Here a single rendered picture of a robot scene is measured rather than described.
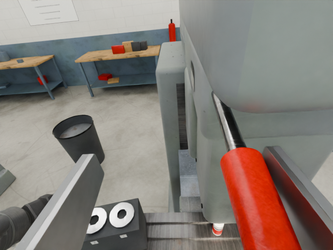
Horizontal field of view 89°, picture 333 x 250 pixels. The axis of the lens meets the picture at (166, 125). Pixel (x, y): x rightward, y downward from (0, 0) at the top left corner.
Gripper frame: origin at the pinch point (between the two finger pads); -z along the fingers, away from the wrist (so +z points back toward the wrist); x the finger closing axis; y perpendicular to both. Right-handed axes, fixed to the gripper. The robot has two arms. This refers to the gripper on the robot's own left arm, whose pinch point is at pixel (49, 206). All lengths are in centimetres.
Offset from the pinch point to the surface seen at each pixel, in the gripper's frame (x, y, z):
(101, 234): 2.9, -17.9, -7.3
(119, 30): 88, 280, -315
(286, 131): 56, -18, 29
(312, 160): 60, -27, 20
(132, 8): 139, 278, -291
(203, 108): 51, -11, 31
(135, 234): 10.4, -25.5, -10.7
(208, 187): 44, -22, 14
